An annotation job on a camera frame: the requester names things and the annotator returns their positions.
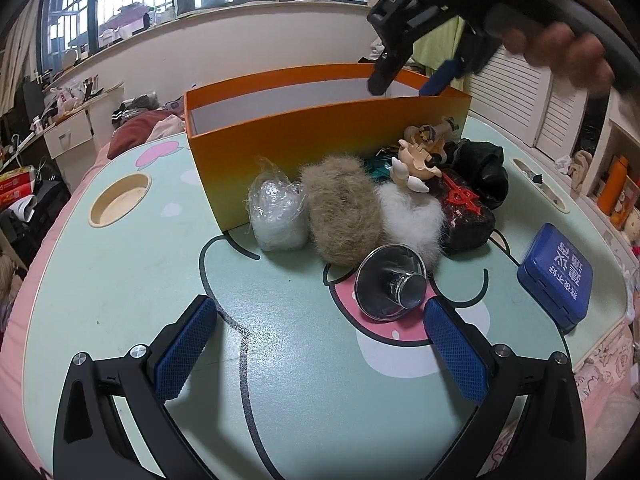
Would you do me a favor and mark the dark red pillow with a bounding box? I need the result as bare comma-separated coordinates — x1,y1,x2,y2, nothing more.
107,110,171,160

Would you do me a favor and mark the black plastic bag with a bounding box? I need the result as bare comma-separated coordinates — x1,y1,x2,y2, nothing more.
445,139,509,210

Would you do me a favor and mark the metal funnel cup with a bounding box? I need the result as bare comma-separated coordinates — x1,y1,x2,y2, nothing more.
355,245,427,323

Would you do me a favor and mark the blue tin box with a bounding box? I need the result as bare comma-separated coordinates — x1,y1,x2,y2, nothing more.
516,223,593,334

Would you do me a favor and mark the white fur pompom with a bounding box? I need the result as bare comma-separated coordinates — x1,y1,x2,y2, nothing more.
376,182,445,271

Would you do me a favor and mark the right hand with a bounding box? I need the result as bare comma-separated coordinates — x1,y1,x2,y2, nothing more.
501,0,620,96

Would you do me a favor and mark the anime figurine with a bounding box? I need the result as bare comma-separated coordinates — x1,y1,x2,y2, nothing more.
390,117,459,194

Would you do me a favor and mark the black red patterned pouch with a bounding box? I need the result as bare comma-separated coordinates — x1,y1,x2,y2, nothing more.
434,172,496,256

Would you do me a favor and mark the red flat box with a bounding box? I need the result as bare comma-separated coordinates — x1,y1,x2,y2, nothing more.
0,166,36,210

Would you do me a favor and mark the clear plastic wrapped bundle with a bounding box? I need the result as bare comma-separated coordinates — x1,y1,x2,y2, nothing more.
246,157,309,252

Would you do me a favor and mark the orange cardboard box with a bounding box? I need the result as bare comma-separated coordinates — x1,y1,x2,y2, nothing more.
184,63,471,231

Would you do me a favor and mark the green hanging cloth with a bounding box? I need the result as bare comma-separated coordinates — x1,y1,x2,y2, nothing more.
412,18,464,76

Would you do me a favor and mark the white drawer cabinet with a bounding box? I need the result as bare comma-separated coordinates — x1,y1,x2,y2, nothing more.
43,82,124,194

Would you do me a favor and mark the brown fur pompom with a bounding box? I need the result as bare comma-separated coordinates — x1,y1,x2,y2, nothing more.
300,155,384,268

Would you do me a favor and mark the orange bottle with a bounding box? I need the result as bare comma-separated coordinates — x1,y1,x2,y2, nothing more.
597,156,628,216

